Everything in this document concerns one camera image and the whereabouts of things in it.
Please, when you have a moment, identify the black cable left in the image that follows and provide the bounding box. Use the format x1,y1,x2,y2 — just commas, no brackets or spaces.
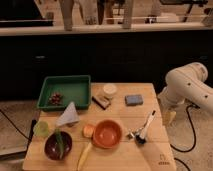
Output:
0,108,38,148

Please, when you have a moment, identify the small metal clip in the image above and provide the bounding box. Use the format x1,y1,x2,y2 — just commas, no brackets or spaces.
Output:
126,131,135,140

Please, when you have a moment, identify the black white brush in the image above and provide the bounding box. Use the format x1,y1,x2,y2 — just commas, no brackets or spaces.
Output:
135,111,156,144

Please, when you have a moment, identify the red orange bowl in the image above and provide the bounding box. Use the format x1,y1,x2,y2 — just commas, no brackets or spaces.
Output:
92,120,122,149

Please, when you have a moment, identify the yellow banana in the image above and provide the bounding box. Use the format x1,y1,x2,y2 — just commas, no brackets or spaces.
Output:
77,143,92,171

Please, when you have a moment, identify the dark maroon bowl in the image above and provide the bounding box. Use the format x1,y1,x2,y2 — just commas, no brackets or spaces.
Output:
44,131,72,160

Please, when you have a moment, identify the brown wooden block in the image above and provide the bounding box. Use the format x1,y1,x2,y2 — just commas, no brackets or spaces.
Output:
92,95,111,110

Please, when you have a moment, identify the light green cup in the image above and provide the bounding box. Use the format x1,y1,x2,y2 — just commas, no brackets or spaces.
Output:
33,121,49,138

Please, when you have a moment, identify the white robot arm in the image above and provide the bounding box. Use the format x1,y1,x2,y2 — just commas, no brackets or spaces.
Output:
157,62,213,125

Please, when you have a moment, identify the white round cup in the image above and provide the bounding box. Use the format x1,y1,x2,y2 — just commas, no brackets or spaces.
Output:
103,83,117,99

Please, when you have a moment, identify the small orange cup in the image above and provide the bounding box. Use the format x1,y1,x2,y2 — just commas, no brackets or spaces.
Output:
83,124,95,138

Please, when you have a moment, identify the dark cabinet counter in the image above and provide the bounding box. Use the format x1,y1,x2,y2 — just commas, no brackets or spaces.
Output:
0,25,213,100

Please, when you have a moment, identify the white folded cloth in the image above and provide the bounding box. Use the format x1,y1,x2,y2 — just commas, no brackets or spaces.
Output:
56,102,80,127

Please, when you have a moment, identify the black cable on floor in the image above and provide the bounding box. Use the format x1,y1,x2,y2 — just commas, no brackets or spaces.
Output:
169,104,201,154

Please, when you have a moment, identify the green vegetable stick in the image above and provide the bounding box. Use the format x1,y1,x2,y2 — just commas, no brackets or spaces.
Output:
55,129,64,159

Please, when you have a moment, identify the blue sponge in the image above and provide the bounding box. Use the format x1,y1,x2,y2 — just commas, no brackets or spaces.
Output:
125,95,143,106

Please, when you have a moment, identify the green plastic tray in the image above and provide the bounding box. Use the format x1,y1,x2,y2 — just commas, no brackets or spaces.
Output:
37,75,91,111

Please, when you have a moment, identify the red berry cluster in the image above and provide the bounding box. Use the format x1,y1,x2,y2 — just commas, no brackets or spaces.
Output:
49,93,63,105

